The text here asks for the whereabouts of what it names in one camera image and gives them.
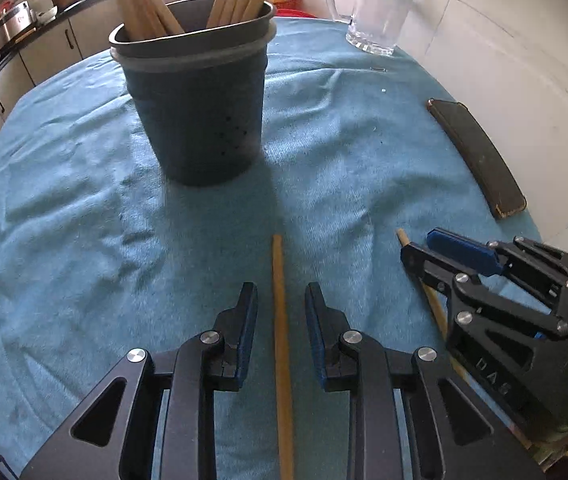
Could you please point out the chopstick in holder left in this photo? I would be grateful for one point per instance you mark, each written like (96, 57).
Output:
(166, 18)

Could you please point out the red plastic basin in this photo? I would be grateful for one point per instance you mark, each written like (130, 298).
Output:
(290, 13)

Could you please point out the silver rice cooker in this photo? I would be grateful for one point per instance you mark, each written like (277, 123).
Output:
(16, 22)

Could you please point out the glass beer mug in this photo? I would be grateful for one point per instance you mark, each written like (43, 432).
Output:
(374, 26)

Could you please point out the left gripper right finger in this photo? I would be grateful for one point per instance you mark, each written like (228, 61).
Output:
(411, 415)

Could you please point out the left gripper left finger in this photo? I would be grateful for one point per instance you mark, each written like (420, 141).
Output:
(153, 416)

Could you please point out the black smartphone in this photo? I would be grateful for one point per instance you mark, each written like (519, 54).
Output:
(496, 181)

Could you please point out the dark green utensil holder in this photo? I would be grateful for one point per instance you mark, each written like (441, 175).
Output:
(200, 95)

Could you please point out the blue towel tablecloth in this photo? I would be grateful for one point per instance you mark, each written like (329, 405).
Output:
(99, 253)

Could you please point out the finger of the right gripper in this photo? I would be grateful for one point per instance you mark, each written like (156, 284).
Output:
(432, 269)
(480, 257)

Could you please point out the wooden chopstick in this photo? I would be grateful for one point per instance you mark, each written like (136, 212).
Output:
(284, 394)
(441, 320)

